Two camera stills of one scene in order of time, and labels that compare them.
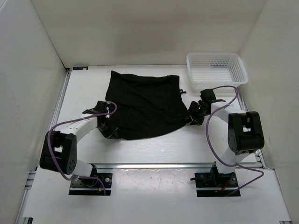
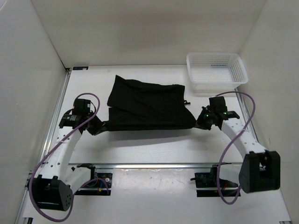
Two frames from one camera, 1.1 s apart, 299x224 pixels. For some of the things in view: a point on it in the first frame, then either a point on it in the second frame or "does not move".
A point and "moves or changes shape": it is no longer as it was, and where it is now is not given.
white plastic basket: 208,70 does not move
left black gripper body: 108,129 to 95,125
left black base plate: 84,186 does not move
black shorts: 146,105 moves or changes shape
